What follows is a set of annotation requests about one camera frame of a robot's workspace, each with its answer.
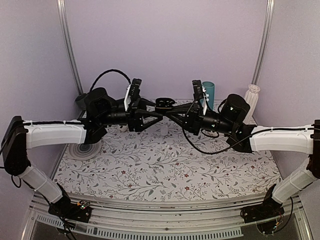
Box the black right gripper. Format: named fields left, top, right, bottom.
left=166, top=102, right=235, bottom=136

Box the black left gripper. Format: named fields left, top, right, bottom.
left=98, top=98, right=165, bottom=132

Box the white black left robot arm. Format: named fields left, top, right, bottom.
left=0, top=87, right=163, bottom=217

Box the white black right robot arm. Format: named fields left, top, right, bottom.
left=164, top=94, right=320, bottom=218

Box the white open earbud case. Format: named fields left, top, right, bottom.
left=118, top=125, right=128, bottom=133

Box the teal tall vase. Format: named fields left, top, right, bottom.
left=202, top=81, right=215, bottom=110

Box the white ribbed vase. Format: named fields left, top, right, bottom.
left=243, top=84, right=261, bottom=125

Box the grey cup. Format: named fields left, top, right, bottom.
left=75, top=93, right=88, bottom=111

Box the white spiral plate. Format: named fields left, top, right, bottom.
left=68, top=142, right=101, bottom=161

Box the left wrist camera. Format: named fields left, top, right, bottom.
left=123, top=78, right=142, bottom=111

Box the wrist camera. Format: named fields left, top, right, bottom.
left=192, top=80, right=208, bottom=116
left=123, top=78, right=142, bottom=111

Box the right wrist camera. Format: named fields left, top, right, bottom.
left=192, top=80, right=208, bottom=116

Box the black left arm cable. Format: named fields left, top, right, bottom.
left=88, top=68, right=132, bottom=92

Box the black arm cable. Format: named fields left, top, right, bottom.
left=88, top=68, right=132, bottom=92
left=182, top=99, right=316, bottom=155

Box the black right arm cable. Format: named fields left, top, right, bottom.
left=182, top=99, right=316, bottom=155

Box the aluminium front rail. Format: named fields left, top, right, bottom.
left=21, top=194, right=313, bottom=240

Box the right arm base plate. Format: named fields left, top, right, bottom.
left=240, top=203, right=285, bottom=223

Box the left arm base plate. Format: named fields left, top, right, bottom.
left=48, top=199, right=93, bottom=223

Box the right aluminium frame post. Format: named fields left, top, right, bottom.
left=251, top=0, right=275, bottom=85

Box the aluminium frame post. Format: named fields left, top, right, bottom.
left=251, top=0, right=275, bottom=85
left=56, top=0, right=84, bottom=95

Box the left aluminium frame post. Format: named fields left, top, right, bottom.
left=56, top=0, right=84, bottom=95

